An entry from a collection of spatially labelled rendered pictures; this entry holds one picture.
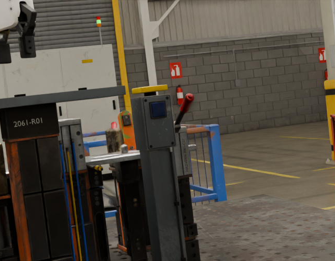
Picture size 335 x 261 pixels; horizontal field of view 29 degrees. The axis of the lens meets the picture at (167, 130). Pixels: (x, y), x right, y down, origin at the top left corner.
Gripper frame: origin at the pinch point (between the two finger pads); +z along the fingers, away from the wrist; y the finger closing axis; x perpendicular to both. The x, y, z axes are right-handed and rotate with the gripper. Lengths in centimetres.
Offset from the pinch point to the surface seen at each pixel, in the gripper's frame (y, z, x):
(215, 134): 133, 35, -198
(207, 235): 25, 55, -73
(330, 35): 349, -41, -669
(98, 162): 14.6, 25.4, -27.8
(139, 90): -10.7, 9.5, -21.4
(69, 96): -9.8, 9.1, -4.7
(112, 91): -12.8, 9.0, -12.6
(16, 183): -2.7, 24.3, 4.8
